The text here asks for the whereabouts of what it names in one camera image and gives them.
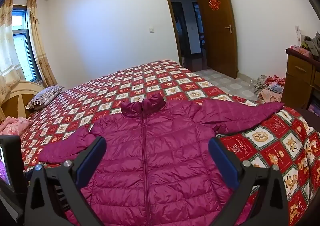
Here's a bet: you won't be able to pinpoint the beige patterned left curtain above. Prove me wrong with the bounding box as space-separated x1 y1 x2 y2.
0 0 25 103

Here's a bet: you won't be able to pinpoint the grey clothes on dresser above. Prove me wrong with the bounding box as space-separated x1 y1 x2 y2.
301 32 320 58

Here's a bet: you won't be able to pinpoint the white card on wall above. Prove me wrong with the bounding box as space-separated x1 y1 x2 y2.
295 26 301 45

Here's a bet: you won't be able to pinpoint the striped pillow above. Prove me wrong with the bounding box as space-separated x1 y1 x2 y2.
24 85 64 111

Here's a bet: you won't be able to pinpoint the beige patterned right curtain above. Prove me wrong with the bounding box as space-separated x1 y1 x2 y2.
27 0 57 87

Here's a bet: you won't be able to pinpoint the brown wooden dresser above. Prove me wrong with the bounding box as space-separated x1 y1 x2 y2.
281 48 319 110

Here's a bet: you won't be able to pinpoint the red patchwork bear bedspread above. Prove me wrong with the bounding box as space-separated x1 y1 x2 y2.
22 60 319 225

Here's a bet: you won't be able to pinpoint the pink floral cloth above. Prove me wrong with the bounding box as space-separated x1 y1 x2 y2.
0 116 32 138

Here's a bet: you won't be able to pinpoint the magenta down jacket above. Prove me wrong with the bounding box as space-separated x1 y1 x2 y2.
38 94 282 225

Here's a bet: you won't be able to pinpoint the brown wooden door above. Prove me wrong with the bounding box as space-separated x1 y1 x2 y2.
197 0 238 79

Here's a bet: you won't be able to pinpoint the beige patterned curtain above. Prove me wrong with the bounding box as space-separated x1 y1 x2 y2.
0 0 25 103
27 0 57 87

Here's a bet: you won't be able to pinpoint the pink box on dresser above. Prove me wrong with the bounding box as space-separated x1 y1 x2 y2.
290 45 313 59

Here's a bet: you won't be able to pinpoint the pile of clothes on floor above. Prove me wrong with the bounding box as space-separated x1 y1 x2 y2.
254 75 285 103

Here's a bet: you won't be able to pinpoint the beige wooden headboard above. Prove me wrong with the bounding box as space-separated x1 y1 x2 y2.
1 81 44 122

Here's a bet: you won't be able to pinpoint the red double happiness decal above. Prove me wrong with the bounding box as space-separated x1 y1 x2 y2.
208 0 221 11

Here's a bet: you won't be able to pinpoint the blue framed window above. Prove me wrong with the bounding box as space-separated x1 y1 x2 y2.
12 6 42 82

